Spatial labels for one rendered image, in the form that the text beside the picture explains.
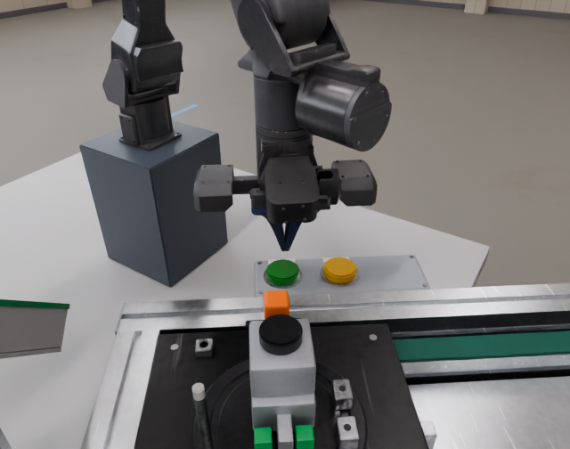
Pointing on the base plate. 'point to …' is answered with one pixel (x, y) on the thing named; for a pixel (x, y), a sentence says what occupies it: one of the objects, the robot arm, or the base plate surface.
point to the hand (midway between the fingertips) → (285, 224)
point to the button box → (410, 276)
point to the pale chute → (23, 328)
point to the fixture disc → (218, 404)
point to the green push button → (282, 273)
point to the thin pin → (202, 415)
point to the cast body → (281, 375)
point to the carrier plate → (378, 411)
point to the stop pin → (429, 433)
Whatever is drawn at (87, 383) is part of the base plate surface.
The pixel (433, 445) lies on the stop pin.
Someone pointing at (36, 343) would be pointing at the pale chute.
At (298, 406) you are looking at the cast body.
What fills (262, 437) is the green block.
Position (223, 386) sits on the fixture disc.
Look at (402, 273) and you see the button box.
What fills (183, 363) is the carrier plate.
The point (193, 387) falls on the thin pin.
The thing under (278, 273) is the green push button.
